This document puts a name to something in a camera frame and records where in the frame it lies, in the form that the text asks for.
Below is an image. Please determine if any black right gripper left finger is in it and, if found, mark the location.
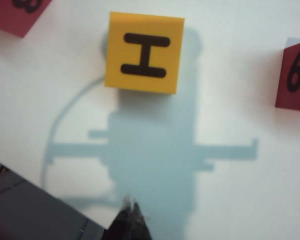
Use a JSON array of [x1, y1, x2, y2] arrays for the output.
[[103, 196, 132, 240]]

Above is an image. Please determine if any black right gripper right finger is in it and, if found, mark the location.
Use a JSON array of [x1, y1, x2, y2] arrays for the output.
[[131, 199, 153, 240]]

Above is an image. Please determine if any yellow foam block letter H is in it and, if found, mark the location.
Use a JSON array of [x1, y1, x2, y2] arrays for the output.
[[104, 11, 186, 95]]

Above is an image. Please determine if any red foam block letter J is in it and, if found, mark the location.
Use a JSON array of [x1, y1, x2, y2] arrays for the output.
[[275, 39, 300, 113]]

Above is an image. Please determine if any red foam block letter R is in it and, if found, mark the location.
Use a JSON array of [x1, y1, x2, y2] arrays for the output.
[[0, 0, 53, 39]]

